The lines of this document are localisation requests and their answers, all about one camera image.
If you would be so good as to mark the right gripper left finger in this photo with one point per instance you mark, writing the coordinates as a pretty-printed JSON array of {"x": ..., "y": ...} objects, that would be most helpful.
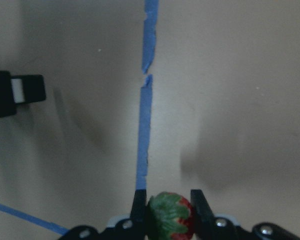
[{"x": 139, "y": 204}]

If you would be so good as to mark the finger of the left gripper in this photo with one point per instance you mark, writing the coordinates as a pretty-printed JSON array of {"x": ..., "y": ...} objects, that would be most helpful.
[{"x": 19, "y": 90}]

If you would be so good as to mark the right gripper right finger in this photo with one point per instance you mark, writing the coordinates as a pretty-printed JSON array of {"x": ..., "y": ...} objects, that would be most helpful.
[{"x": 202, "y": 211}]

